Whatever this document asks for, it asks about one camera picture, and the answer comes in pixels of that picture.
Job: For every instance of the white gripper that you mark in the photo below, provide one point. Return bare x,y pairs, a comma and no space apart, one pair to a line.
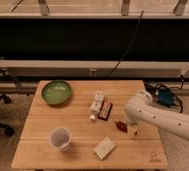
132,130

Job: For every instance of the dried red pepper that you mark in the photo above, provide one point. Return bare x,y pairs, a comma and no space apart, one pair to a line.
121,126

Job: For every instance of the dark red chocolate bar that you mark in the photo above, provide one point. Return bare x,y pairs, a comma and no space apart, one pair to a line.
105,110

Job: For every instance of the white plastic cup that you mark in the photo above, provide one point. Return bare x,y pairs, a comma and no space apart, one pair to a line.
60,139

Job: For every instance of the wooden folding table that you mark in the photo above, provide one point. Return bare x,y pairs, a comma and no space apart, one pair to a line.
34,151

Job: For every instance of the white tube bottle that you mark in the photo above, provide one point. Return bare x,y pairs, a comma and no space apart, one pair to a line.
96,104

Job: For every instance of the blue power device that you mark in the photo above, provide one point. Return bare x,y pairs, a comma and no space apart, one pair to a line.
165,98

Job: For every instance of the green ceramic bowl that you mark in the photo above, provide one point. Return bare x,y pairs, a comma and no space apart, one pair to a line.
56,92

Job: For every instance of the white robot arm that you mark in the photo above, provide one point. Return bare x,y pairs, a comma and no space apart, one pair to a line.
139,107

